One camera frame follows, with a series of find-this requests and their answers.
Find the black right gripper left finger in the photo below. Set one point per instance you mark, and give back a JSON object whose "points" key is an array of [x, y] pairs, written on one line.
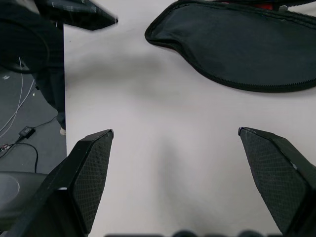
{"points": [[74, 187]]}

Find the dark zippered bag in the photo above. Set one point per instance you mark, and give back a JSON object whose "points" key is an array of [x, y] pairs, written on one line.
{"points": [[222, 49]]}

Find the dark grey rounded housing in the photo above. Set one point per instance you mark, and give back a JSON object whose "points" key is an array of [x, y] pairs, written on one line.
{"points": [[17, 190]]}

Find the silver zipper pull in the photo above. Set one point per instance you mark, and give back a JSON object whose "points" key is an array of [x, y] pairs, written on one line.
{"points": [[284, 8]]}

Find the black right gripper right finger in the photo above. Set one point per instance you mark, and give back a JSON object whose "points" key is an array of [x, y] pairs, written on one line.
{"points": [[279, 177]]}

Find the black power adapter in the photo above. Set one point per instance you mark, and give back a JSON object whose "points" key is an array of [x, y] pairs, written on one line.
{"points": [[26, 132]]}

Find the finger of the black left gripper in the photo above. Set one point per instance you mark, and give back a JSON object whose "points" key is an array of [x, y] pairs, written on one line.
{"points": [[81, 17]]}

